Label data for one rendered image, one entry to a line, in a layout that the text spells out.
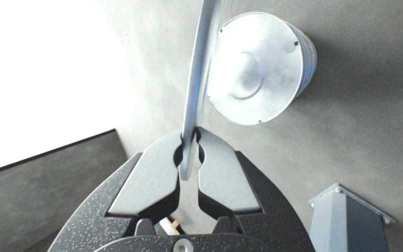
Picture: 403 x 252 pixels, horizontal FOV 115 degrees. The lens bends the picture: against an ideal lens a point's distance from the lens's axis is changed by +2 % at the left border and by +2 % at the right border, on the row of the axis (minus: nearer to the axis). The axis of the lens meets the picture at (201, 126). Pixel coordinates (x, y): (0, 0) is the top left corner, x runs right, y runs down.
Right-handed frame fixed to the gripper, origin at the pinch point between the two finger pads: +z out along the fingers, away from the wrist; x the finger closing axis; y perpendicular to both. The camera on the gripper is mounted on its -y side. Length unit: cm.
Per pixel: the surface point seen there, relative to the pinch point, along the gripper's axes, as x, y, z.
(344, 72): 50, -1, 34
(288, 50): 20.7, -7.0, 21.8
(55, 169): -296, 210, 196
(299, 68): 22.9, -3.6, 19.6
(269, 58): 18.1, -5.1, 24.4
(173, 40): -15, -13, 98
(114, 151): -218, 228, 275
